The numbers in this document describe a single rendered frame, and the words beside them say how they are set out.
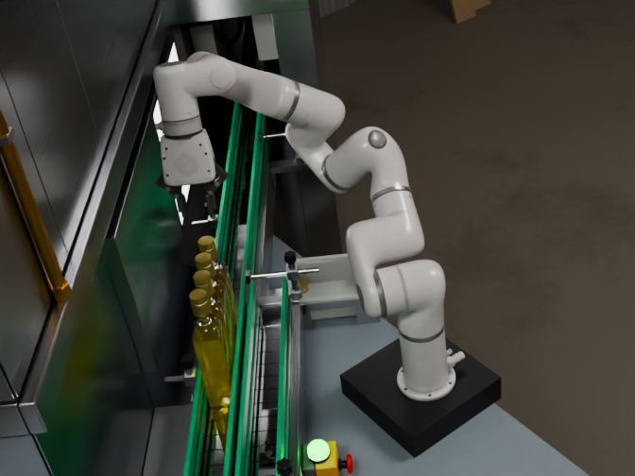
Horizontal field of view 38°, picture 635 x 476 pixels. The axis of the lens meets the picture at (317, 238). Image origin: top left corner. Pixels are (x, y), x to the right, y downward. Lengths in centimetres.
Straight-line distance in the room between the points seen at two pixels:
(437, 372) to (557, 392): 122
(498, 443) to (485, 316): 144
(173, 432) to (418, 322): 54
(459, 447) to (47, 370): 94
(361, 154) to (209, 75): 35
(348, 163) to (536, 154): 244
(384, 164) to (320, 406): 57
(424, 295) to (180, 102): 59
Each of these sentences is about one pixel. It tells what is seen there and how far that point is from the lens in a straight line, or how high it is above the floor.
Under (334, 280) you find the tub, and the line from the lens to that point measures 236.
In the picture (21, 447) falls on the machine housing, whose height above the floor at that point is 131.
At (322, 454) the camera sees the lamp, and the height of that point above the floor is 85.
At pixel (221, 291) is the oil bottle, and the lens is 189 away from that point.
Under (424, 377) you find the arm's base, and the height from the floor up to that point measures 87.
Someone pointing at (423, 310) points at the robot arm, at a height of 105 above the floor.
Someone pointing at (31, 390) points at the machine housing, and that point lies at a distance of 133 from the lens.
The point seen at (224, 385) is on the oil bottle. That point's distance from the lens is 189.
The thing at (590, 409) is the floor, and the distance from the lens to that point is 307.
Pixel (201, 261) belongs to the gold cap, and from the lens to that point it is 185.
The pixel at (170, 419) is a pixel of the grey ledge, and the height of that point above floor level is 88.
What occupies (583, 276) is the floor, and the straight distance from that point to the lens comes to 356.
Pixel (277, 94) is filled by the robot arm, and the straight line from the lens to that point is 183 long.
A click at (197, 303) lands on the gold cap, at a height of 115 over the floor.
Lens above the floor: 225
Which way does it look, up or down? 36 degrees down
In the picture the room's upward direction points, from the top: 9 degrees counter-clockwise
